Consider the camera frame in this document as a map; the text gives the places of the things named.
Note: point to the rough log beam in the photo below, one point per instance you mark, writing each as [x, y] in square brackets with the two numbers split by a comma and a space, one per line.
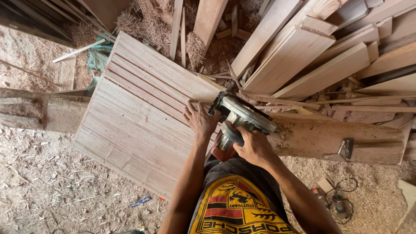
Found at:
[325, 139]

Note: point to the small red can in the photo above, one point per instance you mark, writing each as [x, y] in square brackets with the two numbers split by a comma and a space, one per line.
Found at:
[315, 191]

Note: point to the grooved wooden panel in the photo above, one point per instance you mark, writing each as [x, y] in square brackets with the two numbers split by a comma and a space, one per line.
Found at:
[136, 123]

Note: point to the short flat wooden board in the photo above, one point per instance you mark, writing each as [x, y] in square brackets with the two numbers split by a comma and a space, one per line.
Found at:
[67, 72]

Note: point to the narrow wooden slat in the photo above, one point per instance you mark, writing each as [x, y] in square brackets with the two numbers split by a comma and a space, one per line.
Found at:
[183, 39]
[175, 29]

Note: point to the green tarp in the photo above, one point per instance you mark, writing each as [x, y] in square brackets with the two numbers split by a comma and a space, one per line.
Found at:
[99, 53]

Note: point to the small power tool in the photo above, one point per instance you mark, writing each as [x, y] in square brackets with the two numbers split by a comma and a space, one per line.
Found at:
[338, 203]

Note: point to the pale board offcut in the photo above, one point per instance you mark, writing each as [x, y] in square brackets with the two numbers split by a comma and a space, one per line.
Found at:
[408, 191]

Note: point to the person's right hand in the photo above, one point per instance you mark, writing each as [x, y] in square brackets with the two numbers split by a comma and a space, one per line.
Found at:
[256, 148]

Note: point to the thin pale wooden strip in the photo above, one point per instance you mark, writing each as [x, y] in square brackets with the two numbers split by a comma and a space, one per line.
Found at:
[79, 50]

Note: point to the black shirt with yellow crest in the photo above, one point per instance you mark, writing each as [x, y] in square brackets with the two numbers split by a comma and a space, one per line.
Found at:
[239, 208]

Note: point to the person's left hand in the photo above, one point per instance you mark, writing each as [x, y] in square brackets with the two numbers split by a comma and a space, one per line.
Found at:
[201, 123]

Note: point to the wide upright wooden plank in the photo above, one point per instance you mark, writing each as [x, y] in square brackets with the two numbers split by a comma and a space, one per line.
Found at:
[208, 19]

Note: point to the small wooden offcut block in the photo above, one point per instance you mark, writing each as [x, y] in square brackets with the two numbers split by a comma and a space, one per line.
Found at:
[325, 185]

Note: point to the pile of sawn wooden planks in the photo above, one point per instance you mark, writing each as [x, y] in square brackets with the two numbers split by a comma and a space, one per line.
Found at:
[308, 55]

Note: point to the red and grey circular saw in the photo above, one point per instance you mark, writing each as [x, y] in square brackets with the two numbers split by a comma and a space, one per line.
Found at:
[242, 115]

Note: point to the stack of dark timber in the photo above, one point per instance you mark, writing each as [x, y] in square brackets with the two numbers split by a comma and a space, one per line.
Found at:
[42, 19]

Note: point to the heap of wood shavings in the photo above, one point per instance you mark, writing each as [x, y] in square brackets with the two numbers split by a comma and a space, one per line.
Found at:
[152, 26]

